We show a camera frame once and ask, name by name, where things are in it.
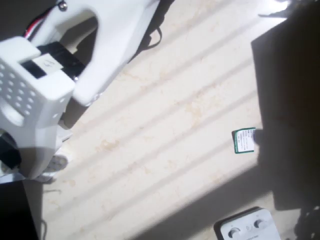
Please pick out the dark flat mat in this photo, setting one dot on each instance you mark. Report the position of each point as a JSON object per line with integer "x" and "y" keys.
{"x": 287, "y": 100}

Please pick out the black box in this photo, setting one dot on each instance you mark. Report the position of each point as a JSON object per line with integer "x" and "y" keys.
{"x": 15, "y": 215}

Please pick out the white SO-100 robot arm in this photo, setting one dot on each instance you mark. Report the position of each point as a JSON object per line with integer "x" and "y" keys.
{"x": 112, "y": 50}

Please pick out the green white label card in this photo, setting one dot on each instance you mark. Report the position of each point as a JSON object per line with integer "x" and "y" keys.
{"x": 243, "y": 141}

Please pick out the white device with two knobs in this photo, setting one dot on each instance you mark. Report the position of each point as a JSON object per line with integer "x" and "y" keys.
{"x": 250, "y": 225}

